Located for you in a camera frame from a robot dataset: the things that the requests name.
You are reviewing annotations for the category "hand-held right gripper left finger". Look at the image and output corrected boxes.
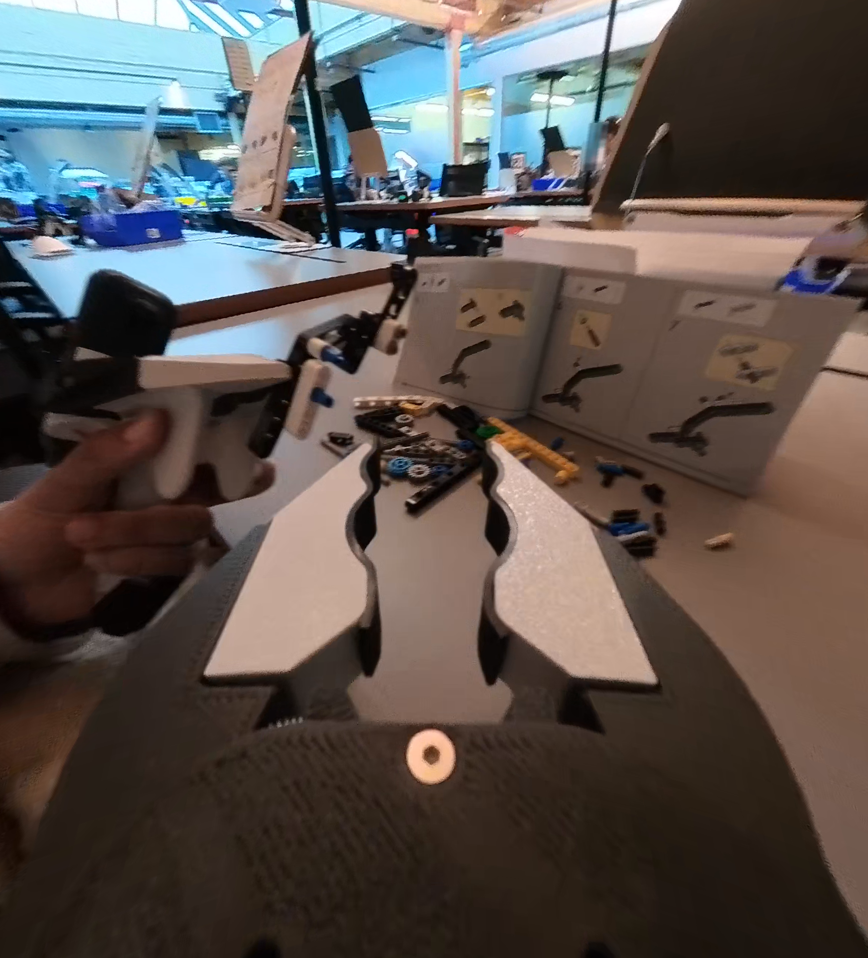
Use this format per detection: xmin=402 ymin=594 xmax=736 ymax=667
xmin=202 ymin=442 xmax=382 ymax=686

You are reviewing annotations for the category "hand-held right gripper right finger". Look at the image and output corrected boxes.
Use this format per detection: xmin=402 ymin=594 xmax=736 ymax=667
xmin=481 ymin=442 xmax=661 ymax=690

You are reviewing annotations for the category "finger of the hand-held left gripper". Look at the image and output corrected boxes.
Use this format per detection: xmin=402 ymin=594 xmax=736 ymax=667
xmin=136 ymin=353 xmax=294 ymax=393

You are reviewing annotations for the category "black and white lego assembly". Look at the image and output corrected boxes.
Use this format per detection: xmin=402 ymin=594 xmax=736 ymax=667
xmin=250 ymin=262 xmax=421 ymax=459

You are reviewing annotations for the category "pile of loose lego pieces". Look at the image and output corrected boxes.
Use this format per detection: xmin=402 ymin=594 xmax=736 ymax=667
xmin=321 ymin=393 xmax=738 ymax=561

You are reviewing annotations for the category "person's left hand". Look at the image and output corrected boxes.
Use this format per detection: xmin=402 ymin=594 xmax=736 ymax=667
xmin=0 ymin=414 xmax=230 ymax=627

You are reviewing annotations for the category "small blue storage bin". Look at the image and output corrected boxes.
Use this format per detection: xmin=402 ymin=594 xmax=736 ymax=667
xmin=80 ymin=208 xmax=185 ymax=248

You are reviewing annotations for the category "grey table with wooden edge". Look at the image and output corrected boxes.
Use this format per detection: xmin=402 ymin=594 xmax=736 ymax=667
xmin=5 ymin=229 xmax=415 ymax=329

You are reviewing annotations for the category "cardboard stand with paper sheet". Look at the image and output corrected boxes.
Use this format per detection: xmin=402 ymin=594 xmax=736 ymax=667
xmin=220 ymin=31 xmax=318 ymax=244

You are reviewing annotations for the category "grey cardboard parts box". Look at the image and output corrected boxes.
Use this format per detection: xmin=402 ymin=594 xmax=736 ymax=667
xmin=392 ymin=258 xmax=863 ymax=498

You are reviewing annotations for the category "black vertical pole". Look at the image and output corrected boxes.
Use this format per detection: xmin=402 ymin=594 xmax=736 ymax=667
xmin=293 ymin=0 xmax=343 ymax=249

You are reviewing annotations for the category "white box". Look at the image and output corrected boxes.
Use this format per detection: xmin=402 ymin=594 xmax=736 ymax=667
xmin=503 ymin=196 xmax=868 ymax=279

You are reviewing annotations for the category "black board with cardboard edge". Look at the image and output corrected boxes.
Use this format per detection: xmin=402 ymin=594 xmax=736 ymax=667
xmin=591 ymin=0 xmax=868 ymax=223

